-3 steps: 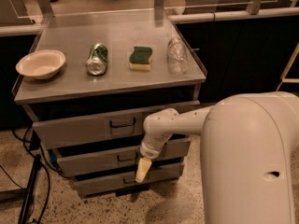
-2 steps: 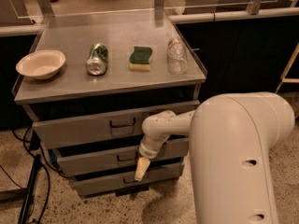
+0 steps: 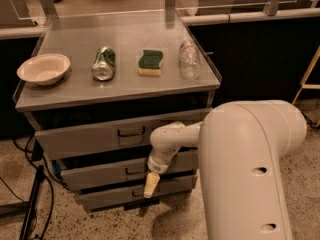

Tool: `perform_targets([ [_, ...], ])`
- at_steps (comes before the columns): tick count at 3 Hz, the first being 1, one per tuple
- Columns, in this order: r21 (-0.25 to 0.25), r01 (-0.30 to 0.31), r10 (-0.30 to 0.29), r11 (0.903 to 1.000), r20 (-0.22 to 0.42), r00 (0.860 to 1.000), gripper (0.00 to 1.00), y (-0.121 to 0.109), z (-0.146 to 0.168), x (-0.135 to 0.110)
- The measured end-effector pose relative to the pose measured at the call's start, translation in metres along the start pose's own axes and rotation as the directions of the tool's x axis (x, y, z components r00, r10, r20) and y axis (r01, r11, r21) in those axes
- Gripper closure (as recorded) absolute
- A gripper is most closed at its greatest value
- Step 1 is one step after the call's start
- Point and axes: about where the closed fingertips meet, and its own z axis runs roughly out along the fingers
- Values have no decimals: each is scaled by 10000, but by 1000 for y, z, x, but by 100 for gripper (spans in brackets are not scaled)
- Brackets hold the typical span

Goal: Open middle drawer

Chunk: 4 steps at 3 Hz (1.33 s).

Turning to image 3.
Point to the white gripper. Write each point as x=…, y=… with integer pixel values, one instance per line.
x=155, y=166

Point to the grey drawer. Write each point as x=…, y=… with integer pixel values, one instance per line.
x=108, y=136
x=121, y=196
x=99, y=170

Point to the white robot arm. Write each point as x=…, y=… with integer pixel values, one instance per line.
x=239, y=147

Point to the grey top drawer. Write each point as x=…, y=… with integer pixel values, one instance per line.
x=108, y=136

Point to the grey bottom drawer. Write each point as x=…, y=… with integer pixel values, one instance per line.
x=121, y=196

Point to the grey metal drawer cabinet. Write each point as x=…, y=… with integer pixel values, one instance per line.
x=79, y=99

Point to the green yellow sponge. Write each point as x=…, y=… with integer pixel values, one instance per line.
x=150, y=63

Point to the crushed green soda can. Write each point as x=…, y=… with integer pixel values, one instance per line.
x=104, y=66

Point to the clear plastic bottle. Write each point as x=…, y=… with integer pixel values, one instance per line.
x=189, y=60

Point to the black floor stand bar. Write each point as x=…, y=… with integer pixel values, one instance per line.
x=32, y=204

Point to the white ceramic bowl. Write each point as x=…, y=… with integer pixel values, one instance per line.
x=44, y=70

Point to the white counter rail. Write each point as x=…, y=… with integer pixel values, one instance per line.
x=249, y=17

